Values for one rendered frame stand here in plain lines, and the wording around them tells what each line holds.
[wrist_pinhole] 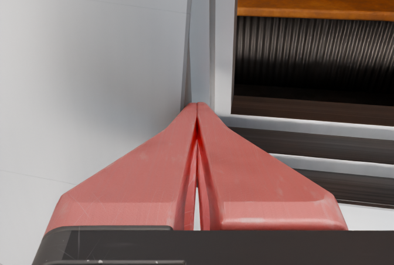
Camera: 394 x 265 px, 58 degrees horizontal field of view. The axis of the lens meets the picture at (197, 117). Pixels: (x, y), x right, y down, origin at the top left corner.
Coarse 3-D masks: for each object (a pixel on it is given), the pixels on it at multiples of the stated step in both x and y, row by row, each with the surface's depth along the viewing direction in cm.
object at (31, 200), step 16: (0, 176) 16; (16, 176) 16; (32, 176) 15; (0, 192) 16; (16, 192) 16; (32, 192) 16; (48, 192) 16; (64, 192) 16; (0, 208) 17; (16, 208) 17; (32, 208) 17; (48, 208) 16; (0, 224) 18; (16, 224) 18; (32, 224) 17; (0, 240) 19; (16, 240) 19; (32, 240) 18
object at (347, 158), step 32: (192, 0) 11; (224, 0) 13; (192, 32) 12; (224, 32) 14; (192, 64) 13; (224, 64) 14; (192, 96) 14; (224, 96) 15; (256, 128) 16; (288, 128) 16; (320, 128) 15; (352, 128) 15; (384, 128) 15; (288, 160) 15; (320, 160) 14; (352, 160) 14; (384, 160) 14; (352, 192) 14; (384, 192) 14
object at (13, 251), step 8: (0, 248) 19; (8, 248) 19; (16, 248) 19; (0, 256) 20; (8, 256) 20; (16, 256) 20; (24, 256) 19; (32, 256) 19; (8, 264) 20; (16, 264) 20; (24, 264) 20
